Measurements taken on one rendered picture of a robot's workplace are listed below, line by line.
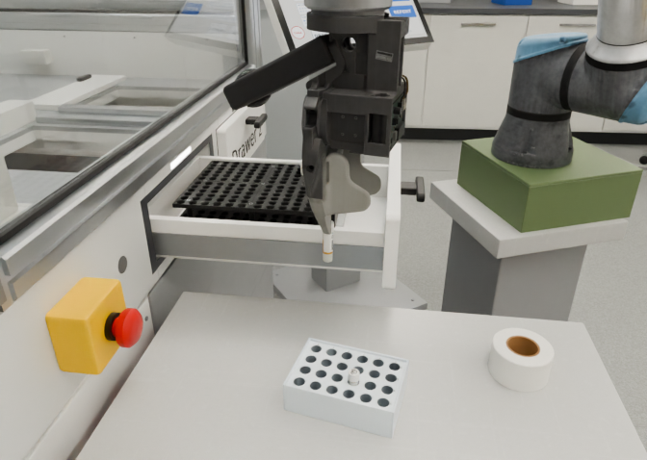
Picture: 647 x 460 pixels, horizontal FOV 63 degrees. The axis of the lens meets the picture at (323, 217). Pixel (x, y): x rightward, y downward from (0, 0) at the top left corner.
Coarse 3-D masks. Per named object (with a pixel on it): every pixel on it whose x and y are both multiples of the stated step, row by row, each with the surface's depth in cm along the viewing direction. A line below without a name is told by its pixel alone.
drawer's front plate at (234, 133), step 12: (252, 108) 115; (228, 120) 102; (240, 120) 106; (228, 132) 99; (240, 132) 106; (252, 132) 116; (264, 132) 126; (228, 144) 99; (240, 144) 107; (228, 156) 100; (240, 156) 107
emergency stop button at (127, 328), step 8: (128, 312) 53; (136, 312) 54; (120, 320) 53; (128, 320) 53; (136, 320) 54; (112, 328) 53; (120, 328) 52; (128, 328) 53; (136, 328) 54; (120, 336) 52; (128, 336) 53; (136, 336) 54; (120, 344) 53; (128, 344) 53
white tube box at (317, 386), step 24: (312, 360) 63; (336, 360) 62; (360, 360) 63; (384, 360) 62; (408, 360) 61; (288, 384) 58; (312, 384) 59; (336, 384) 58; (360, 384) 58; (384, 384) 58; (288, 408) 59; (312, 408) 58; (336, 408) 57; (360, 408) 55; (384, 408) 55; (384, 432) 56
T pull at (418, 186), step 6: (420, 180) 80; (402, 186) 78; (408, 186) 78; (414, 186) 78; (420, 186) 78; (402, 192) 78; (408, 192) 78; (414, 192) 77; (420, 192) 76; (420, 198) 75
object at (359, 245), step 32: (192, 160) 93; (224, 160) 93; (256, 160) 93; (288, 160) 92; (160, 192) 80; (384, 192) 92; (160, 224) 72; (192, 224) 72; (224, 224) 71; (256, 224) 71; (288, 224) 71; (352, 224) 83; (384, 224) 83; (160, 256) 75; (192, 256) 74; (224, 256) 73; (256, 256) 72; (288, 256) 72; (320, 256) 71; (352, 256) 70
